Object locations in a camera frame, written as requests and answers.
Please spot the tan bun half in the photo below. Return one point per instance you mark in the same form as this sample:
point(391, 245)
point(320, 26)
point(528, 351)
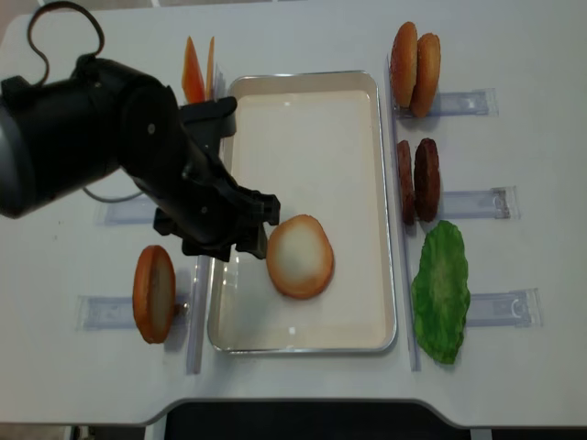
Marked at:
point(427, 74)

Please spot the clear pusher track middle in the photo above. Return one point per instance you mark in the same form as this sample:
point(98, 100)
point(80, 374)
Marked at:
point(138, 211)

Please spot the clear left front rail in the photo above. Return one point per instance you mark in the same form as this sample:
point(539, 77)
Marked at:
point(197, 316)

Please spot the clear right front rail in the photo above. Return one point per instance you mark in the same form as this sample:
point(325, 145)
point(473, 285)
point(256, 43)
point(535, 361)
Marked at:
point(413, 348)

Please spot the bun slice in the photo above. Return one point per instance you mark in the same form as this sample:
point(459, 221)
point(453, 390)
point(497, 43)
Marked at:
point(300, 259)
point(153, 296)

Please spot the bun slice on pusher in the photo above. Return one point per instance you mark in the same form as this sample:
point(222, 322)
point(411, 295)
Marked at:
point(153, 296)

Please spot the clear pusher track near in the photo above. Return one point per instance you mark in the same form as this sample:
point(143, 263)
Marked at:
point(95, 313)

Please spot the clear lettuce pusher track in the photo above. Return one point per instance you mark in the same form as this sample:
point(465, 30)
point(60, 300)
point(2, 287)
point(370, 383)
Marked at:
point(518, 309)

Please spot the right brown meat patty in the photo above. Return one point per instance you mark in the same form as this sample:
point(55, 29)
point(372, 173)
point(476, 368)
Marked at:
point(426, 180)

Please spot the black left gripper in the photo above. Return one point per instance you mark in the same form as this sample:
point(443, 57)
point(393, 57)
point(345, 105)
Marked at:
point(205, 207)

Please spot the green lettuce leaf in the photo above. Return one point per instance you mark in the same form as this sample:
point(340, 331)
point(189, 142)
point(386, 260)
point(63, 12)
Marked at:
point(440, 294)

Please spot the rear orange cheese slice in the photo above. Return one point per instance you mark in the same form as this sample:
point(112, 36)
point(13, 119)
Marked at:
point(210, 72)

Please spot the left brown meat patty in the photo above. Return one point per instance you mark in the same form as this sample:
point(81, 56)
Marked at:
point(406, 182)

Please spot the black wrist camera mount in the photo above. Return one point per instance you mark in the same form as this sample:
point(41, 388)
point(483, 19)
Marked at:
point(209, 122)

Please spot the clear patty pusher track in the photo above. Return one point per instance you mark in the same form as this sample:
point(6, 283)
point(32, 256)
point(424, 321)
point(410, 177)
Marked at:
point(496, 203)

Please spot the clear rail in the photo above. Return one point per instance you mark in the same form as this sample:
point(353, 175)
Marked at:
point(413, 348)
point(197, 316)

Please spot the brown meat patty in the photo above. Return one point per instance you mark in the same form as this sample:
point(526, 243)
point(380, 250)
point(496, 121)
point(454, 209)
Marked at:
point(426, 180)
point(406, 182)

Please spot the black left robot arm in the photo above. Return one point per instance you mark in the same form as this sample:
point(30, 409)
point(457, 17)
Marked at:
point(58, 138)

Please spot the sesame bun top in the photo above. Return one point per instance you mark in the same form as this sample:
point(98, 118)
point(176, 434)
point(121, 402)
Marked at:
point(403, 64)

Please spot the clear bun pusher track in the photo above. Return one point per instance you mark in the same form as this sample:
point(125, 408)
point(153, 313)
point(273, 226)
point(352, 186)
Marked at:
point(481, 102)

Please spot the front orange cheese slice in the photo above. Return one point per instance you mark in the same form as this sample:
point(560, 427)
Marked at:
point(192, 79)

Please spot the orange cheese slice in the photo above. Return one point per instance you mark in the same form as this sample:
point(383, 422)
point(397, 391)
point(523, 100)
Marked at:
point(192, 79)
point(210, 72)

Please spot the silver metal tray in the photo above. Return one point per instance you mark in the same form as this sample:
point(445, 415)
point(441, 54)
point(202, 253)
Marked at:
point(314, 140)

